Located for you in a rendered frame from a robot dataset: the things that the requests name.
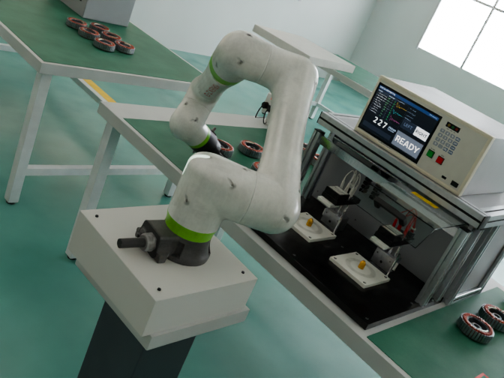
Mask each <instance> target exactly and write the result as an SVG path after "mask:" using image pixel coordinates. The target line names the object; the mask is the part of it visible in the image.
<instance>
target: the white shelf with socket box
mask: <svg viewBox="0 0 504 378"><path fill-rule="evenodd" d="M252 31H253V32H255V33H256V34H258V35H259V36H261V37H263V38H265V39H266V40H268V41H270V42H272V43H273V44H275V45H276V46H278V47H280V48H281V49H284V50H287V51H290V52H292V53H295V54H299V55H301V56H304V57H306V58H308V59H310V60H311V61H312V62H313V63H314V65H316V66H320V67H324V68H330V69H334V70H338V71H344V72H348V73H351V74H352V73H353V71H354V70H355V67H356V66H354V65H352V64H350V63H349V62H347V61H344V60H343V59H342V58H339V57H338V56H336V55H334V54H332V53H331V52H329V51H327V50H326V49H323V48H322V47H320V46H318V45H316V44H315V43H313V42H311V41H309V40H308V39H306V38H304V37H302V36H299V35H296V34H290V33H288V32H285V31H279V30H277V29H273V28H268V27H265V26H262V25H257V24H255V25H254V27H253V30H252ZM271 101H272V93H268V95H267V97H266V99H265V102H262V106H261V107H260V108H259V109H258V111H257V113H256V115H255V118H263V124H264V125H267V126H268V124H269V115H270V109H271ZM261 108H262V109H263V110H265V114H264V116H263V117H257V114H258V112H259V111H260V109H261ZM266 112H267V113H268V115H267V117H266V119H265V115H266Z"/></svg>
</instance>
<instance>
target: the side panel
mask: <svg viewBox="0 0 504 378"><path fill-rule="evenodd" d="M503 258H504V225H500V226H494V227H493V229H492V230H491V231H490V233H489V235H488V237H487V238H486V239H485V241H484V243H483V245H482V246H481V247H480V249H479V250H478V253H477V254H476V255H475V257H474V259H473V260H472V262H471V263H470V264H469V267H468V268H467V270H466V271H465V272H464V274H463V276H462V278H461V279H460V280H459V282H458V284H457V286H456V287H455V288H454V290H453V292H452V293H451V295H450V296H449V298H448V299H445V298H444V297H443V298H444V299H443V300H442V302H444V303H445V305H447V306H448V305H451V304H454V303H455V302H459V301H461V300H464V299H467V298H469V297H471V296H474V295H477V294H479V293H481V292H482V290H483V289H484V287H485V285H486V284H487V282H488V281H489V280H490V278H491V276H492V275H493V273H494V272H495V271H496V269H497V267H498V266H499V264H500V263H501V261H502V260H503Z"/></svg>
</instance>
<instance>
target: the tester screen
mask: <svg viewBox="0 0 504 378"><path fill-rule="evenodd" d="M374 116H377V117H378V118H380V119H382V120H383V121H385V122H387V123H388V126H387V128H386V129H385V130H384V129H382V128H381V127H380V126H378V125H376V124H374V123H373V122H372V121H373V119H374ZM404 119H406V120H407V121H409V122H411V123H413V124H414V125H416V126H418V127H420V128H421V129H423V130H424V131H427V132H428V133H429V136H430V135H431V132H432V130H433V129H434V127H435V125H436V123H437V122H438V120H439V118H438V117H436V116H435V115H433V114H431V113H429V112H428V111H426V110H424V109H422V108H421V107H419V106H417V105H415V104H414V103H412V102H410V101H408V100H406V99H405V98H403V97H401V96H400V95H398V94H395V93H394V92H393V91H390V90H389V89H387V88H385V87H384V86H382V85H380V86H379V88H378V90H377V92H376V94H375V96H374V98H373V100H372V102H371V104H370V106H369V108H368V110H367V112H366V114H365V116H364V118H363V120H362V122H361V124H360V126H362V127H363V128H364V129H366V130H368V131H370V132H371V133H372V134H374V135H376V136H377V137H379V138H380V139H382V140H384V141H385V142H387V143H388V144H390V145H391V146H393V147H395V148H396V149H398V150H399V151H401V152H403V153H404V154H405V155H407V156H409V157H410V158H412V159H413V160H415V161H416V160H417V158H418V157H417V158H416V159H415V158H414V157H412V156H410V155H409V154H407V153H406V152H404V151H402V150H401V149H399V148H398V147H396V146H395V145H393V144H392V140H393V139H394V137H395V134H396V133H397V131H398V130H399V131H401V132H402V133H404V134H406V135H407V136H408V137H411V138H412V139H414V140H415V141H417V142H419V143H421V144H422V145H423V146H424V145H425V143H426V142H427V140H428V138H427V139H426V141H423V140H421V139H419V138H418V137H417V136H414V135H413V134H411V133H410V132H408V131H407V130H404V129H403V128H402V127H401V124H402V122H403V120H404ZM364 120H366V121H367V122H369V123H371V124H372V125H374V126H375V127H377V128H379V129H380V130H381V131H384V132H385V133H387V134H388V135H390V136H391V138H390V140H387V139H386V138H384V137H383V136H381V135H379V134H378V133H376V132H375V131H373V130H371V129H370V128H369V127H367V126H365V125H363V124H362V123H363V121H364ZM429 136H428V137H429ZM418 156H419V155H418Z"/></svg>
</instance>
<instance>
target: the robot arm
mask: <svg viewBox="0 0 504 378"><path fill-rule="evenodd" d="M318 79H319V76H318V71H317V68H316V66H315V65H314V63H313V62H312V61H311V60H310V59H309V58H306V57H304V56H303V55H299V54H295V53H293V52H290V51H287V50H285V49H281V48H280V47H277V46H274V45H272V44H270V43H268V42H266V41H265V40H263V39H261V38H259V37H257V36H256V35H254V34H251V33H250V32H248V31H243V30H236V31H231V32H230V33H228V34H226V35H225V36H224V37H223V38H222V40H221V41H220V43H219V44H218V45H217V47H216V48H215V50H214V52H213V54H212V56H211V58H210V60H209V62H208V65H207V68H206V69H205V70H204V72H203V73H202V74H200V75H199V76H198V77H196V78H195V79H193V81H192V82H191V84H190V86H189V88H188V90H187V92H186V94H185V96H184V98H183V100H182V101H181V103H180V104H179V105H178V107H177V109H176V110H175V112H174V113H173V114H172V115H171V117H170V120H169V128H170V130H171V132H172V134H173V135H174V136H175V137H176V138H178V139H180V140H182V141H184V142H185V143H187V144H188V145H189V146H190V147H191V148H192V149H193V151H192V152H193V153H194V152H196V153H195V154H193V155H192V156H191V157H190V158H189V160H188V162H187V164H186V167H185V168H184V171H183V173H182V175H181V178H180V180H179V182H178V185H177V187H176V189H175V192H174V194H173V196H172V199H171V201H170V203H169V206H168V209H167V214H166V218H165V220H145V221H144V223H143V224H142V226H141V227H137V229H136V233H135V236H136V237H137V238H119V239H118V241H117V246H118V248H140V249H141V250H142V251H144V252H148V254H149V255H150V257H151V258H154V260H155V261H156V262H157V263H165V262H166V260H167V259H168V260H170V261H172V262H174V263H178V264H180V265H183V266H201V265H203V264H205V263H206V262H207V260H208V258H209V257H210V253H211V251H210V242H211V240H212V236H213V235H214V234H215V233H216V232H217V231H218V229H219V227H220V225H221V223H222V221H224V220H228V221H232V222H235V223H237V224H241V225H244V226H246V227H250V228H252V229H255V230H259V231H261V232H264V233H268V234H279V233H283V232H286V231H287V230H289V229H290V228H291V227H292V226H293V225H294V224H295V223H296V221H297V220H298V218H299V215H300V211H301V167H302V150H303V144H304V138H305V130H306V125H307V121H308V115H309V112H310V108H311V103H312V100H313V98H314V94H315V91H316V88H317V84H318ZM243 80H248V81H251V82H253V83H257V84H259V85H261V86H263V87H265V88H267V89H268V90H269V91H270V92H271V109H270V115H269V120H268V129H267V133H266V137H265V143H264V147H263V150H262V155H261V158H260V162H259V166H258V169H257V171H254V170H252V169H248V168H247V167H245V166H242V165H240V164H238V163H235V162H233V161H231V160H229V159H228V158H227V157H226V156H225V155H224V153H223V152H222V151H221V144H220V143H219V142H218V138H217V136H216V133H215V130H216V128H215V127H214V128H213V129H210V128H209V127H208V126H207V125H206V124H205V123H206V120H207V118H208V117H209V114H210V112H211V111H212V109H213V108H214V106H215V104H216V103H217V102H218V101H219V99H220V97H221V95H222V94H223V93H224V92H225V91H226V90H227V89H228V88H230V87H232V86H234V85H236V84H238V83H240V82H241V81H243Z"/></svg>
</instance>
